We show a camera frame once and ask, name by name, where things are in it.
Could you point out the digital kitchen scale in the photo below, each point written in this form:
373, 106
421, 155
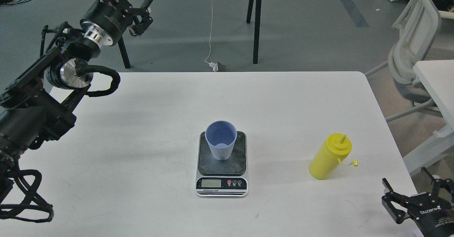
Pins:
226, 178

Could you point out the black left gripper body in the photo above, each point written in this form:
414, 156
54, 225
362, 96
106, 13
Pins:
106, 21

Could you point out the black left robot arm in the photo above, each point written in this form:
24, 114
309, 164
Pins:
39, 104

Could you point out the blue ribbed plastic cup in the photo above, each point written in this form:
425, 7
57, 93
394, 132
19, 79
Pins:
221, 137

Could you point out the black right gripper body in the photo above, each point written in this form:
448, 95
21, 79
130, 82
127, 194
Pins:
434, 220

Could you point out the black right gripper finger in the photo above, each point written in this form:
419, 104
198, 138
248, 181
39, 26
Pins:
437, 184
390, 197

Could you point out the yellow squeeze bottle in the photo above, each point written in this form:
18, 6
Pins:
334, 150

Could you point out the white office chair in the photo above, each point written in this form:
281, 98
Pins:
418, 26

